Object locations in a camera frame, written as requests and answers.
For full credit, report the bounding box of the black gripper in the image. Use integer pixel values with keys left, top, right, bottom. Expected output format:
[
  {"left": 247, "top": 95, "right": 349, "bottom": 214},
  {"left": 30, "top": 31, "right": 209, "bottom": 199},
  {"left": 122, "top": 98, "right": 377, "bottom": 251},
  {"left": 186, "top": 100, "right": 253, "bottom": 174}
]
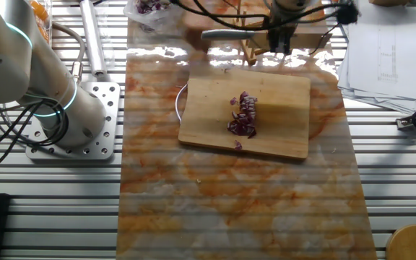
[{"left": 267, "top": 9, "right": 299, "bottom": 56}]

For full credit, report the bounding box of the steel cleaver knife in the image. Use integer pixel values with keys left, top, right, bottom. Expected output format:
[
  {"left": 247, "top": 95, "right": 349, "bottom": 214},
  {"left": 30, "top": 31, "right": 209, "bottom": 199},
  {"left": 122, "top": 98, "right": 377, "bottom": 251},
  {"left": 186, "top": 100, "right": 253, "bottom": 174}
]
[{"left": 200, "top": 28, "right": 334, "bottom": 51}]

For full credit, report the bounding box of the wooden peg rack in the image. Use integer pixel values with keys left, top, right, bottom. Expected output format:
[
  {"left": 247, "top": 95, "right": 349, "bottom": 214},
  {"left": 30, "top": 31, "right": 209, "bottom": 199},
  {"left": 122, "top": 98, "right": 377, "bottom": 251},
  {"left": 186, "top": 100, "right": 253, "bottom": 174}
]
[{"left": 232, "top": 0, "right": 292, "bottom": 66}]

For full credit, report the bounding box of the red onion chunk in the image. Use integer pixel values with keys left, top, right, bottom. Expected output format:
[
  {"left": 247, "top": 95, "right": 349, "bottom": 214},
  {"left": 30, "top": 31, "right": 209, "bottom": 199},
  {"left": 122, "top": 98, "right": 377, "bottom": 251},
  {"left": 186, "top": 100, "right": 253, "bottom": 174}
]
[{"left": 226, "top": 90, "right": 259, "bottom": 151}]

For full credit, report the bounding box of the wooden cutting board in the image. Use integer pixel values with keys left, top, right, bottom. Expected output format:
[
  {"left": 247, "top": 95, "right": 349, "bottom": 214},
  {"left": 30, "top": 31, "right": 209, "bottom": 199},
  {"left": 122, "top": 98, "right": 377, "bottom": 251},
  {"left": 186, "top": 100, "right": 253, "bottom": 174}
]
[{"left": 174, "top": 68, "right": 312, "bottom": 160}]

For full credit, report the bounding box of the white paper stack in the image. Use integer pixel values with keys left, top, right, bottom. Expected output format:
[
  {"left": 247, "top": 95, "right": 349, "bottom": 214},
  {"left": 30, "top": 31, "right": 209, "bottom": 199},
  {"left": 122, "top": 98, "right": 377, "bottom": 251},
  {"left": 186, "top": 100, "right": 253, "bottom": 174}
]
[{"left": 337, "top": 0, "right": 416, "bottom": 115}]

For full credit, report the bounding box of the plastic bag of chopped onion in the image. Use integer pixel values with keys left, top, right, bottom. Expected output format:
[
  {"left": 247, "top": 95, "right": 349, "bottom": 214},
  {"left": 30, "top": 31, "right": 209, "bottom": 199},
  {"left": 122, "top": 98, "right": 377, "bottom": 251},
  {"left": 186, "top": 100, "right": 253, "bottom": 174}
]
[{"left": 123, "top": 0, "right": 186, "bottom": 33}]

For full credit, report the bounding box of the orange marbled table mat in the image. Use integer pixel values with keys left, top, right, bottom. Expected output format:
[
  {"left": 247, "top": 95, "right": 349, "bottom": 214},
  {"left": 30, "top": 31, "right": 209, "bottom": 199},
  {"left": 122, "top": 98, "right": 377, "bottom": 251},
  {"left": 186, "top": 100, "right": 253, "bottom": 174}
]
[{"left": 116, "top": 0, "right": 378, "bottom": 260}]

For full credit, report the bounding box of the white plastic wrap roll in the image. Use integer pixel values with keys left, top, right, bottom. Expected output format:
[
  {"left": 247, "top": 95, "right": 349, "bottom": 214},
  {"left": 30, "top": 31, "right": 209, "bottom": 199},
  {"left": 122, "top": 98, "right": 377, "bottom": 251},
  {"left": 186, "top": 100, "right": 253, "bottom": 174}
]
[{"left": 79, "top": 0, "right": 108, "bottom": 77}]

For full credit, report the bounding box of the orange fruit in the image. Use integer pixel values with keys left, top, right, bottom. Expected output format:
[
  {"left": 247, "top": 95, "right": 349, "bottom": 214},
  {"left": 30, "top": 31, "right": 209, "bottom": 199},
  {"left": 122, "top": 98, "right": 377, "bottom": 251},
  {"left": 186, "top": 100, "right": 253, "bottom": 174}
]
[
  {"left": 38, "top": 25, "right": 52, "bottom": 43},
  {"left": 32, "top": 1, "right": 49, "bottom": 22}
]

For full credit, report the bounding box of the clear plastic fruit container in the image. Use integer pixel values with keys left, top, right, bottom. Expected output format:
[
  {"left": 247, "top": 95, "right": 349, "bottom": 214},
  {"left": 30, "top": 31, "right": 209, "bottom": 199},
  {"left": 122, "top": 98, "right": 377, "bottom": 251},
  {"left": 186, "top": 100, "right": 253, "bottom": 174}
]
[{"left": 29, "top": 0, "right": 53, "bottom": 46}]

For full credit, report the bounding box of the wooden mug tree stand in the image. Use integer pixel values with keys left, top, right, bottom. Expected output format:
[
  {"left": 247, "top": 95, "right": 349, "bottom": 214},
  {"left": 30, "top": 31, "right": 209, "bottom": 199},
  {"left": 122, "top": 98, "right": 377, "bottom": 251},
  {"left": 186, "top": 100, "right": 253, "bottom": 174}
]
[{"left": 385, "top": 223, "right": 416, "bottom": 260}]

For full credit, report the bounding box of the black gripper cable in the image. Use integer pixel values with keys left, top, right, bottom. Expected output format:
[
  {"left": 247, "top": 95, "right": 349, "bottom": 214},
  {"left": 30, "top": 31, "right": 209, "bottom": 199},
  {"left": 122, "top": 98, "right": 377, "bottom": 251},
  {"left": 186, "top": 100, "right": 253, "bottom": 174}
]
[{"left": 171, "top": 0, "right": 350, "bottom": 55}]

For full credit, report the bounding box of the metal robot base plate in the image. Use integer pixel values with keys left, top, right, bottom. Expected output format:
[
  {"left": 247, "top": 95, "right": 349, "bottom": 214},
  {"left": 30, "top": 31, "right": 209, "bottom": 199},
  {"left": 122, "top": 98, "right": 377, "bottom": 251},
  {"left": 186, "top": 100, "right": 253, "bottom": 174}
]
[{"left": 25, "top": 81, "right": 121, "bottom": 161}]

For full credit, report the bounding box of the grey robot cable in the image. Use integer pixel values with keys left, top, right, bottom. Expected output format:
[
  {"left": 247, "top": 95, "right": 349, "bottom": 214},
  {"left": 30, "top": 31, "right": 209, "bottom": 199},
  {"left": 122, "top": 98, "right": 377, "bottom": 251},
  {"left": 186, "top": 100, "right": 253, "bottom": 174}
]
[{"left": 51, "top": 22, "right": 86, "bottom": 82}]

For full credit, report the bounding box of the black base cable bundle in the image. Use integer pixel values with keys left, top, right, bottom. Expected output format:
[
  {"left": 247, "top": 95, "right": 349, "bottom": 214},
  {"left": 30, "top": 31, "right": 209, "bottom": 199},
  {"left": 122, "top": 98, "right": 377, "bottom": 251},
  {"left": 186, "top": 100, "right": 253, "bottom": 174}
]
[{"left": 0, "top": 100, "right": 68, "bottom": 176}]

